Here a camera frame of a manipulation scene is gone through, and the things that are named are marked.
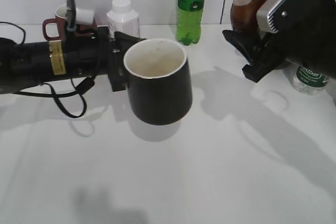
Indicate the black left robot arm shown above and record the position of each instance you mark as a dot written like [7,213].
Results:
[29,65]

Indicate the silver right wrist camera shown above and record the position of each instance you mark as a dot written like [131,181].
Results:
[278,15]

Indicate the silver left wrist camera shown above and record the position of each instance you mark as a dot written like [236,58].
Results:
[80,12]

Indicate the clear water bottle green label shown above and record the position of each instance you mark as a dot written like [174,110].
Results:
[307,82]

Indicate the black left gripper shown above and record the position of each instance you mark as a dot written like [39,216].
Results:
[115,50]

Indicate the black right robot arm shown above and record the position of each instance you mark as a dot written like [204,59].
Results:
[296,31]

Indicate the white plastic bottle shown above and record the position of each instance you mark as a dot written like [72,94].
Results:
[122,17]

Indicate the red ceramic mug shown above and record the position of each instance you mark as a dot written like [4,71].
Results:
[61,23]

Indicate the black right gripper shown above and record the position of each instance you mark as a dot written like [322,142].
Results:
[259,53]

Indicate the black ceramic mug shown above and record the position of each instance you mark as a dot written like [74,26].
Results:
[159,81]

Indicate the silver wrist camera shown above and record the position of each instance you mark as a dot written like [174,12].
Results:
[278,15]
[80,12]

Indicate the green soda bottle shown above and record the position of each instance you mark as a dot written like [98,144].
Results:
[189,17]

